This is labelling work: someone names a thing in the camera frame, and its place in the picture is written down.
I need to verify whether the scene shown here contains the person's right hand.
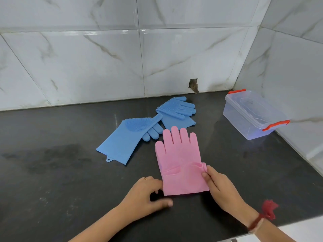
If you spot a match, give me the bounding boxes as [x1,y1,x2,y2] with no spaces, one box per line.
[201,165,251,216]

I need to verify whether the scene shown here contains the person's left hand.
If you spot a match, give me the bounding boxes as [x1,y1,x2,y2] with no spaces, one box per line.
[119,176,174,222]

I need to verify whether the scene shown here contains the pink silicone glove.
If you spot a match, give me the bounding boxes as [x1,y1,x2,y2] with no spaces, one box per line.
[155,126,210,197]

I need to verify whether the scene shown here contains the person's right forearm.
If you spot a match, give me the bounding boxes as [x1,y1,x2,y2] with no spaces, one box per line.
[228,202,296,242]

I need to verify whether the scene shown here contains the person's left forearm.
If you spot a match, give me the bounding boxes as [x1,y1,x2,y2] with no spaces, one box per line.
[67,204,142,242]

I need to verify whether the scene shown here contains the red thread wristband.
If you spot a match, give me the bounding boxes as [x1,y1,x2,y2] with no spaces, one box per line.
[248,199,279,234]

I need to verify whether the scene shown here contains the blue silicone scrubbing glove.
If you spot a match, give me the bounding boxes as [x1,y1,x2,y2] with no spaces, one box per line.
[96,113,164,166]
[155,96,197,129]

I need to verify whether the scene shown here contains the clear plastic box red handles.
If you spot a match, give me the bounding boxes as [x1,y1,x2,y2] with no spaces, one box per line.
[223,89,291,141]

